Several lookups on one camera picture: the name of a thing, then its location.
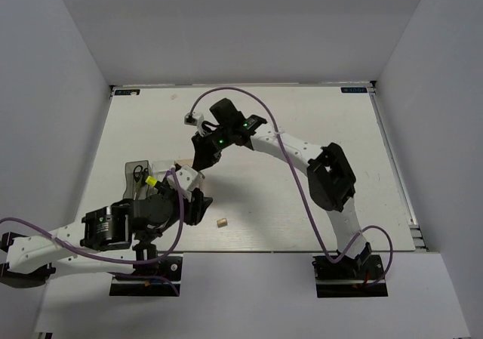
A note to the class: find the dark grey transparent container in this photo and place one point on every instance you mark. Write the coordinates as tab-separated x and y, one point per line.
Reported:
134	190

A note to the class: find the left blue table label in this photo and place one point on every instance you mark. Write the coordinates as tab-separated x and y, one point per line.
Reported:
127	92

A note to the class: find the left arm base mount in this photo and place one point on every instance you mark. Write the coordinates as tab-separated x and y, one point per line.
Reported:
161	281

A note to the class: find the blue table label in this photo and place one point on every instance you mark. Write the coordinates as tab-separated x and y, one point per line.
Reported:
354	90
127	92

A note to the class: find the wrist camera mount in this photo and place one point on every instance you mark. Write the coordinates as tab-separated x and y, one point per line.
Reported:
188	180
196	120

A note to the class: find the clear transparent container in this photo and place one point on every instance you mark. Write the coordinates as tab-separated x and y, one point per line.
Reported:
158	169

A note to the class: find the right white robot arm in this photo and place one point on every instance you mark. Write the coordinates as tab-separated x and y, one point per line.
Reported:
331	180

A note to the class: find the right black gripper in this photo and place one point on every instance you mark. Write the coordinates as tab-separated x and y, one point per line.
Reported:
204	156

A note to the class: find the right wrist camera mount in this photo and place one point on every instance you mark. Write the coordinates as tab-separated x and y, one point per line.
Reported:
196	120

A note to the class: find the right blue table label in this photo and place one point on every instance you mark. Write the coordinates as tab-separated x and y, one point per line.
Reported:
354	90

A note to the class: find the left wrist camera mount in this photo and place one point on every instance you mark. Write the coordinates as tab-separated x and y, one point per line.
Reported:
188	180

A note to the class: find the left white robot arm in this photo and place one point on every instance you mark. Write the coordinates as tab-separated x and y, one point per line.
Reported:
117	239

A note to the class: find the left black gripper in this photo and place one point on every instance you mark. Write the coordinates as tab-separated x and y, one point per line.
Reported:
195	212

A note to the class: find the yellow capped highlighter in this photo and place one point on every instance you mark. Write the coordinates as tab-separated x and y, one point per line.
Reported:
159	185

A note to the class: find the black handled scissors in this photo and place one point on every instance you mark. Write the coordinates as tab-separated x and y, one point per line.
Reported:
140	173

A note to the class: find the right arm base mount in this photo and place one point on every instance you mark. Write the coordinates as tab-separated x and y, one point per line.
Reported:
333	281

